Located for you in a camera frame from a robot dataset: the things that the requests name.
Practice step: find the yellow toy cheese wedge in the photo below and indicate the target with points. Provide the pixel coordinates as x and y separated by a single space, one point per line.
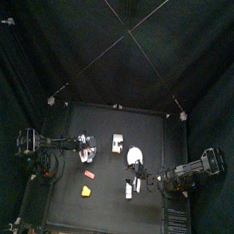
86 191

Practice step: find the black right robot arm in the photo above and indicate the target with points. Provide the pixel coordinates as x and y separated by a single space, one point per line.
191 169

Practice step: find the white toy box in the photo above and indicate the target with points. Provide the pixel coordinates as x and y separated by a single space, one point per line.
117 143

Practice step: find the pink toy food slice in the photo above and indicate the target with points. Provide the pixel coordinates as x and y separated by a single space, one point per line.
89 174

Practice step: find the silver frame corner bracket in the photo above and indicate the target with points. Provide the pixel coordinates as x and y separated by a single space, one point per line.
50 100
183 115
9 21

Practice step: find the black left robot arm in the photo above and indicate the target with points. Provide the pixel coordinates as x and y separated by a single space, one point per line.
50 142

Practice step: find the white rectangular toy block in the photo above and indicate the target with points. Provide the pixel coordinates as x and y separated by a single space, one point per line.
137 185
128 191

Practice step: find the white round plate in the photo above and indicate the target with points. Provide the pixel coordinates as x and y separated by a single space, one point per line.
134 156

